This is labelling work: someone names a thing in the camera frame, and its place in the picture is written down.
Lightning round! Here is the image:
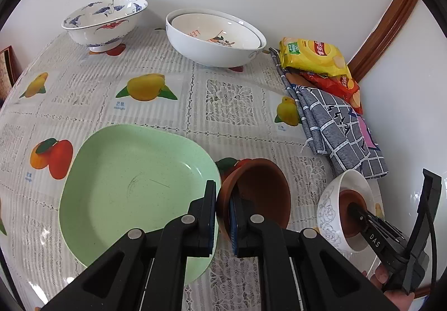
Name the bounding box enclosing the person's right hand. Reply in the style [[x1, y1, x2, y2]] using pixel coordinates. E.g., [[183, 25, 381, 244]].
[[361, 260, 416, 311]]

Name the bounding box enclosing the red chip bag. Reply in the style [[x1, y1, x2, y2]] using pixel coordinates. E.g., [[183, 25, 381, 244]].
[[284, 69, 364, 115]]

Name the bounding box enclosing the fruit print tablecloth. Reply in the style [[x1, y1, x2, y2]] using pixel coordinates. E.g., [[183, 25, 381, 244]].
[[0, 27, 385, 311]]

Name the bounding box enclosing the shallow brown bowl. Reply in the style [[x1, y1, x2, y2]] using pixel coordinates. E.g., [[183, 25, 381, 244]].
[[339, 189, 376, 238]]

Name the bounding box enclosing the wooden door frame trim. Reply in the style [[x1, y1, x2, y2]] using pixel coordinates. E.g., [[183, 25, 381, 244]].
[[348, 0, 420, 83]]

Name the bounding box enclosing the green plastic plate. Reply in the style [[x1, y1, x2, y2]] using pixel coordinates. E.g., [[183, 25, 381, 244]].
[[59, 124, 222, 286]]

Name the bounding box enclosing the small deep brown bowl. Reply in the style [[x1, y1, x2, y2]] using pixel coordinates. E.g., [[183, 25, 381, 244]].
[[217, 158, 291, 244]]

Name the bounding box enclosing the large white bowl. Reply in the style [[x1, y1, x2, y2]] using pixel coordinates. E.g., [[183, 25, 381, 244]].
[[165, 9, 267, 68]]

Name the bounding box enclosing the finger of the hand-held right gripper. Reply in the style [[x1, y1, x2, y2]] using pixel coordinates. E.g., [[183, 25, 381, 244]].
[[349, 203, 408, 257], [407, 168, 443, 256]]

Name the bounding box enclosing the yellow chip bag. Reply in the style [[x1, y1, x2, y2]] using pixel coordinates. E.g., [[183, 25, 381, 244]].
[[278, 37, 351, 77]]

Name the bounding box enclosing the white bowl with orange print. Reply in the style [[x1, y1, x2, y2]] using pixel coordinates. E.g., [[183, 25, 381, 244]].
[[171, 13, 262, 50]]

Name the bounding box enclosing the grey checked cloth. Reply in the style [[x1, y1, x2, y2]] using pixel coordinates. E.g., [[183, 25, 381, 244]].
[[269, 47, 389, 180]]

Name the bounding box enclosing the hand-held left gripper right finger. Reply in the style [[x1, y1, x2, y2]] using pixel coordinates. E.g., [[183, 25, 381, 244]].
[[229, 192, 399, 311]]

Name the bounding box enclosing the black cable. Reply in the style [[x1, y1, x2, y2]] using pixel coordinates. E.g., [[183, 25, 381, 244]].
[[424, 206, 439, 290]]

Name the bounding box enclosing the brown patterned frame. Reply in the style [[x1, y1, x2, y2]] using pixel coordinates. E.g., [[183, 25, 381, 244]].
[[0, 46, 23, 102]]

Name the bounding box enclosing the white floral outline bowl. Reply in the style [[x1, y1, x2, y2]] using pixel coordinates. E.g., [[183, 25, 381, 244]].
[[317, 169, 385, 253]]

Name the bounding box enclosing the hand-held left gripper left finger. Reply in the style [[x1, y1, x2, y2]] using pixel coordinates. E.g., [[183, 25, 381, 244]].
[[42, 179, 219, 311]]

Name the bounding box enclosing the blue patterned footed bowl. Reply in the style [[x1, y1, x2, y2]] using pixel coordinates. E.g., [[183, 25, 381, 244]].
[[62, 0, 149, 54]]

